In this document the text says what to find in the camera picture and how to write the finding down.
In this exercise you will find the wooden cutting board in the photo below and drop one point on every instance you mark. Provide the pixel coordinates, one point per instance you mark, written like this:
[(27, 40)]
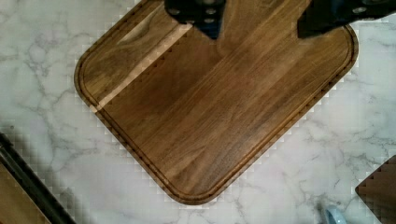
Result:
[(196, 112)]

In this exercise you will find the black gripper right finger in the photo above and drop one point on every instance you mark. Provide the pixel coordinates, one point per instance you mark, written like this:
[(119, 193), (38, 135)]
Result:
[(323, 16)]

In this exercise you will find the light blue mug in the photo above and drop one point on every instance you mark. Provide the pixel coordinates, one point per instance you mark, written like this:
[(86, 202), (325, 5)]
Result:
[(333, 215)]

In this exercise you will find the dark wooden utensil holder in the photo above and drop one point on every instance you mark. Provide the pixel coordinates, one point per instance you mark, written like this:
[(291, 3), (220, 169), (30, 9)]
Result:
[(378, 191)]

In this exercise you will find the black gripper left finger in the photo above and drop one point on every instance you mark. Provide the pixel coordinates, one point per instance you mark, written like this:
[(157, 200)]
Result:
[(205, 15)]

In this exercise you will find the wooden drawer box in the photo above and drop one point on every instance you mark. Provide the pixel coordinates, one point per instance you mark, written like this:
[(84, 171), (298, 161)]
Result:
[(24, 198)]

